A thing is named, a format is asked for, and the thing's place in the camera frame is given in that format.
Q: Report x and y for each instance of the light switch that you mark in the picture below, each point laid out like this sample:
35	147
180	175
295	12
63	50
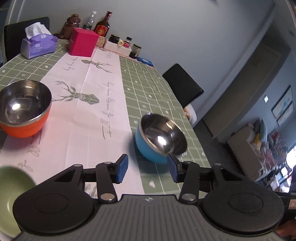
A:
266	99

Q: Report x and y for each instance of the brown bear flask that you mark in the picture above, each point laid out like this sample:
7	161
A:
69	26

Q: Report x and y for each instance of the white deer print table runner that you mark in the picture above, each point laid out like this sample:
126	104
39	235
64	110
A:
92	115

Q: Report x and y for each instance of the black chair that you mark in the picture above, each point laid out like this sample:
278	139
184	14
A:
13	34
182	85

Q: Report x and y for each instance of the teal cushion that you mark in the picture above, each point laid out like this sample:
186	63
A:
263	131

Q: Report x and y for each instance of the dark jar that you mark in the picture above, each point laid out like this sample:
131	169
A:
113	38

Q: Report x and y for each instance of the blue packet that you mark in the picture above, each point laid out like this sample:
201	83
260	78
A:
145	61

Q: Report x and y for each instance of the blue steel bowl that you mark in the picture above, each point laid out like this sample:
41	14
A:
150	148

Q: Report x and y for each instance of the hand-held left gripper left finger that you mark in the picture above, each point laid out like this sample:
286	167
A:
122	168

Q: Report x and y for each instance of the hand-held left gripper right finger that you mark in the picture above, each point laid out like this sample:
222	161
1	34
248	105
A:
172	170

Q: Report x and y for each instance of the glass jar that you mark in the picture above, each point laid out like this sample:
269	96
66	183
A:
134	51

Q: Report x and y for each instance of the framed picture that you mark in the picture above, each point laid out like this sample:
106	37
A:
283	104

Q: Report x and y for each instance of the small ink bottle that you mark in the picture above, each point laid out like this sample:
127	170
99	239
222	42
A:
127	41

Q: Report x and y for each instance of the orange steel bowl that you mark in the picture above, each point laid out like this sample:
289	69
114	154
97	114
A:
23	111

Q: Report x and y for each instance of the clear water bottle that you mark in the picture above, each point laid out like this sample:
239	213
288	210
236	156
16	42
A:
89	20

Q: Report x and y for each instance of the red label liquor bottle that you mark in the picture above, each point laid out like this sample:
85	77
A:
103	26

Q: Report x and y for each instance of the pink box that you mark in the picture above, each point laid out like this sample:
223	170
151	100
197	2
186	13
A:
82	42

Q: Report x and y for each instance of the green ceramic bowl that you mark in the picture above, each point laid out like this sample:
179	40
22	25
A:
11	192

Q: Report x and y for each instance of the person's orange clothing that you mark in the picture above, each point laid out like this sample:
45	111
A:
285	231

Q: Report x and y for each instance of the white box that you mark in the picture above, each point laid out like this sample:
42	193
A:
113	48

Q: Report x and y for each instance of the beige sofa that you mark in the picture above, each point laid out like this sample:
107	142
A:
247	148

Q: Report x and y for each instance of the wooden door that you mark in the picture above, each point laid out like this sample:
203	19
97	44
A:
249	76

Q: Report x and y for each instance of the purple tissue pack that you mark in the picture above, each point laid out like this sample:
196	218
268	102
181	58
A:
38	46

